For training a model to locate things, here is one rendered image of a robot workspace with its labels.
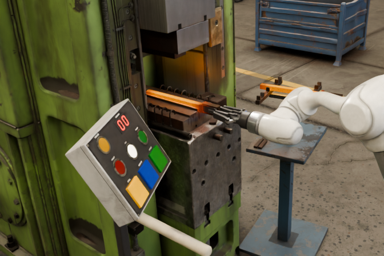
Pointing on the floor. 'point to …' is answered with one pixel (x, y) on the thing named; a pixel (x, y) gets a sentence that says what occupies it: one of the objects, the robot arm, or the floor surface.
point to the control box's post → (122, 240)
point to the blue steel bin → (312, 20)
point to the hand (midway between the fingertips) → (211, 108)
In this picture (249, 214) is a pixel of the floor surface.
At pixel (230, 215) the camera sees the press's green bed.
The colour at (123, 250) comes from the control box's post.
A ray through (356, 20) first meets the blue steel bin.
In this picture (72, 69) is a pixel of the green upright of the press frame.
